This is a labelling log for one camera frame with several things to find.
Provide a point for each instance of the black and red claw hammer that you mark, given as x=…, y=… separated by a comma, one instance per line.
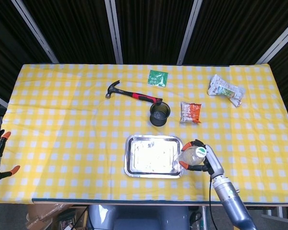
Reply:
x=139, y=95

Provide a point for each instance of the rectangular metal tray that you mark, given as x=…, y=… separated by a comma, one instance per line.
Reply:
x=153, y=157

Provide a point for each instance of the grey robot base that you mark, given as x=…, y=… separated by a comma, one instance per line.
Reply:
x=139, y=218

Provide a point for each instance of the clear plastic bottle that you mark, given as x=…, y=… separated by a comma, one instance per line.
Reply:
x=190, y=155

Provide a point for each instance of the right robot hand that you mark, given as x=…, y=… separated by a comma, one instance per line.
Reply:
x=213, y=160

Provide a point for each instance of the black mesh pen cup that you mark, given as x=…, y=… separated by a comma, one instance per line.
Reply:
x=159, y=117

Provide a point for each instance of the crumpled white green snack bag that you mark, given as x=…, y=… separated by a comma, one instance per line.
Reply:
x=224, y=90

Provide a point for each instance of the brown cardboard box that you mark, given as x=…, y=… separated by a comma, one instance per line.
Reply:
x=45, y=215

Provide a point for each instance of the orange and white snack bag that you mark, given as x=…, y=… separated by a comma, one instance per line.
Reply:
x=190, y=112

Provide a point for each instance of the yellow checked tablecloth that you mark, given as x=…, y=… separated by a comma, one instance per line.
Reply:
x=62, y=134

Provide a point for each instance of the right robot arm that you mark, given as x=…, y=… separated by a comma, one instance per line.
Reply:
x=230, y=198

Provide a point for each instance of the green square packet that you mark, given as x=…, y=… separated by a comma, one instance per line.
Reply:
x=157, y=78

